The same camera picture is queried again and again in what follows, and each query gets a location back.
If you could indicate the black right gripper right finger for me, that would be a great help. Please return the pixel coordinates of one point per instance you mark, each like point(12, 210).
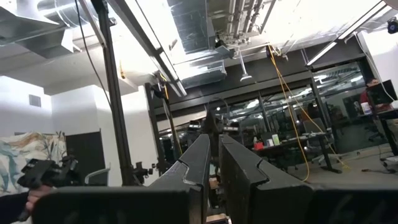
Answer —
point(248, 193)

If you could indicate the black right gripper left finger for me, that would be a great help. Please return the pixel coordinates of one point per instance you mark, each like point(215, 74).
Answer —
point(186, 189)

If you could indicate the person's forearm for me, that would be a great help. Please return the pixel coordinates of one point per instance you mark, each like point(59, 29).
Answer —
point(11, 208)

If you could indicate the small red box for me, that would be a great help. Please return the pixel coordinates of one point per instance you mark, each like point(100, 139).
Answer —
point(258, 146)

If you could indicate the green white container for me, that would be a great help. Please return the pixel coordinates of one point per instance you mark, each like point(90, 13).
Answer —
point(275, 140)

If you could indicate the black office desk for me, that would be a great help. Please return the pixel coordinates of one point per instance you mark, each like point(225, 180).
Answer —
point(388, 116)
point(298, 141)

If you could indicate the grey office chair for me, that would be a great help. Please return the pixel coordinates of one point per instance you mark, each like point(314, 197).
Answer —
point(98, 179)

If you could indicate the dark door panel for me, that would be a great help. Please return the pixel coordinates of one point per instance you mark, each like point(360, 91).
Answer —
point(85, 152)

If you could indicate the white hanging ceiling lamp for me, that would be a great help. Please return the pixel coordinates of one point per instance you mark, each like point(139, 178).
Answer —
point(245, 77)

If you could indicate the person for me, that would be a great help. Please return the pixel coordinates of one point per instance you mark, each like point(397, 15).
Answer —
point(364, 98)

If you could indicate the long ceiling light fixture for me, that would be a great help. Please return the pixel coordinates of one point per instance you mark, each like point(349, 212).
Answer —
point(149, 43)
point(342, 34)

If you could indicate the person's hand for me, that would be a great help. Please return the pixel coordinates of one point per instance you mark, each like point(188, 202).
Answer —
point(34, 196)

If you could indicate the black computer monitor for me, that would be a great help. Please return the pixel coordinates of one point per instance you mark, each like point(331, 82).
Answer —
point(384, 91)

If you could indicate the black aluminium rig frame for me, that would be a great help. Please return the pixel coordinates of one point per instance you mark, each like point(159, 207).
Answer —
point(115, 93)

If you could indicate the silver ventilation duct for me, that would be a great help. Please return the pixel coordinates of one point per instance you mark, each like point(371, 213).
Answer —
point(192, 28)
point(37, 34)

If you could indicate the colourful wall mural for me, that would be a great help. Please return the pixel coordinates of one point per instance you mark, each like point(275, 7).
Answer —
point(21, 155)

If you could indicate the grey wall vent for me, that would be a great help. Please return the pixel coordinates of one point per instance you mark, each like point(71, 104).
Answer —
point(35, 100)

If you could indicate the black ceiling camera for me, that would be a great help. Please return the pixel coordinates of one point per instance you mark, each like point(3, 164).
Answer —
point(392, 25)

